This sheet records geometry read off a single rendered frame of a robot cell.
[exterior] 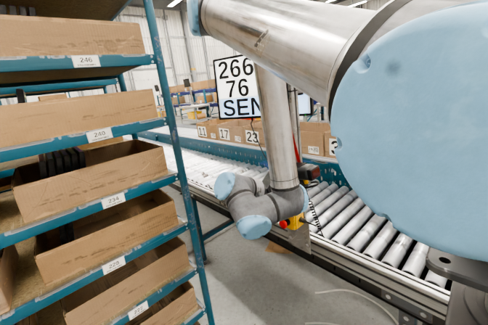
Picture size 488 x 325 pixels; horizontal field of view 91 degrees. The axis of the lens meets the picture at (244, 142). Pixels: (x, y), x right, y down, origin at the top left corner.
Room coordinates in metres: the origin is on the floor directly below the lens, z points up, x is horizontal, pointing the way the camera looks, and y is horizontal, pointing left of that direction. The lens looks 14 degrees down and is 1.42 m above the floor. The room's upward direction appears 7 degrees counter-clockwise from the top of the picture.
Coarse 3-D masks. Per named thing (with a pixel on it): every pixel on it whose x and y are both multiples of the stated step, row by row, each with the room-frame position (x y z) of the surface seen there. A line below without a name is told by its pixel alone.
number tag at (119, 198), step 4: (112, 196) 0.67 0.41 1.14; (116, 196) 0.68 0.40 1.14; (120, 196) 0.68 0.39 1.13; (104, 200) 0.66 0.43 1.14; (108, 200) 0.66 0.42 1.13; (112, 200) 0.67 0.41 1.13; (116, 200) 0.68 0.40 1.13; (120, 200) 0.68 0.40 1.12; (124, 200) 0.69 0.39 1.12; (104, 204) 0.66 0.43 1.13; (108, 204) 0.66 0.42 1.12; (112, 204) 0.67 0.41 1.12; (116, 204) 0.68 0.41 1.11; (104, 208) 0.65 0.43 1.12
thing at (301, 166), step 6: (300, 162) 0.90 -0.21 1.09; (300, 168) 0.85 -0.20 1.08; (306, 168) 0.83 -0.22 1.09; (312, 168) 0.82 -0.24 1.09; (318, 168) 0.84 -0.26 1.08; (300, 174) 0.84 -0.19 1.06; (306, 174) 0.82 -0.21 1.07; (312, 174) 0.81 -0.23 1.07; (318, 174) 0.83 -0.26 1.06; (300, 180) 0.86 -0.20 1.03; (306, 180) 0.83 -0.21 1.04; (312, 180) 0.81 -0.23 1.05
